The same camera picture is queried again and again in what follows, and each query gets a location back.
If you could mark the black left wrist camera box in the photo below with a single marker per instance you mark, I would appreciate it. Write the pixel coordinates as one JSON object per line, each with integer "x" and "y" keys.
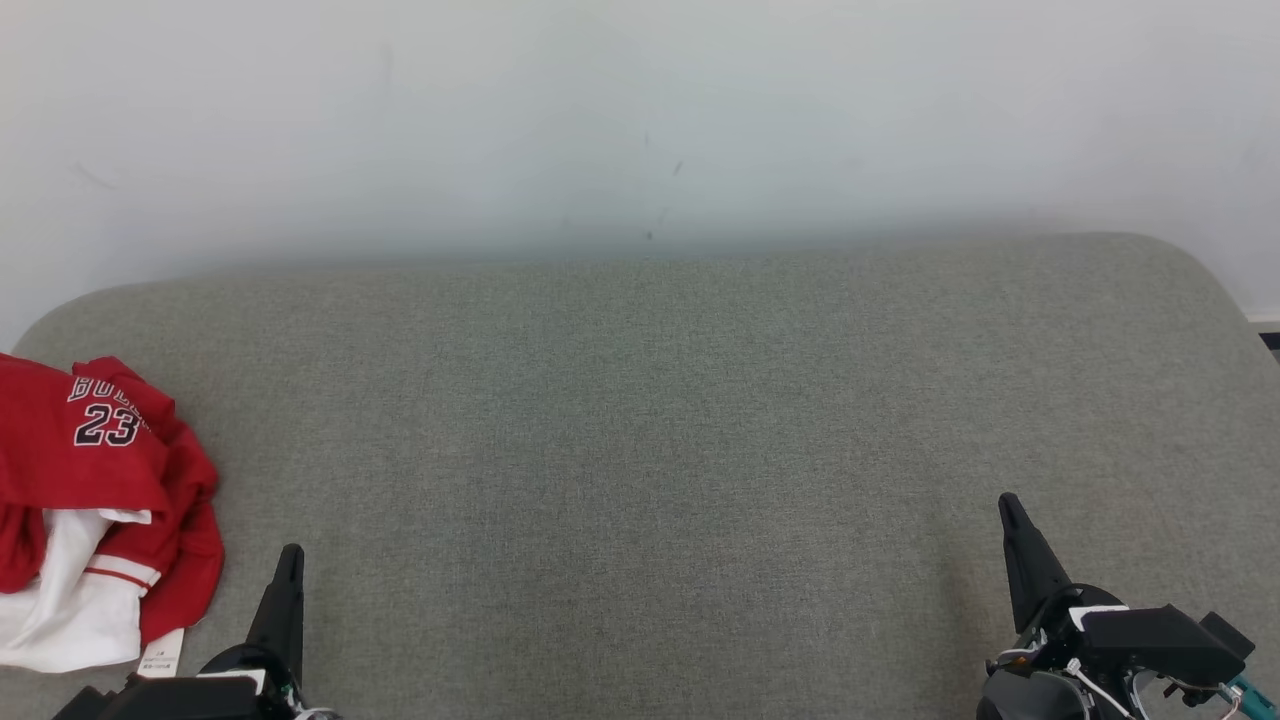
{"x": 170, "y": 700}

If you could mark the red white number 23 jersey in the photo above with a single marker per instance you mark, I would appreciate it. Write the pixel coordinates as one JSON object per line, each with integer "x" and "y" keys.
{"x": 40, "y": 470}

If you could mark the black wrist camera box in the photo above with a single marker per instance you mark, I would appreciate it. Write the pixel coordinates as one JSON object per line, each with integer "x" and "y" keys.
{"x": 1150, "y": 635}
{"x": 170, "y": 700}

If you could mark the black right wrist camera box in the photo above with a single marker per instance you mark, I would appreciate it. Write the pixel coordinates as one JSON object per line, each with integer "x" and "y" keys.
{"x": 1150, "y": 635}

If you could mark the white wall baseboard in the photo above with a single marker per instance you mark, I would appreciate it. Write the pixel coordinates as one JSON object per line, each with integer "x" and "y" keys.
{"x": 1265, "y": 318}

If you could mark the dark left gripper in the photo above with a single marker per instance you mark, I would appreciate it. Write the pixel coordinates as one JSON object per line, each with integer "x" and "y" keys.
{"x": 280, "y": 695}

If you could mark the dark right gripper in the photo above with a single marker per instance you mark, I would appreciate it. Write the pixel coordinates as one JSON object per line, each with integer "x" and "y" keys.
{"x": 1040, "y": 690}

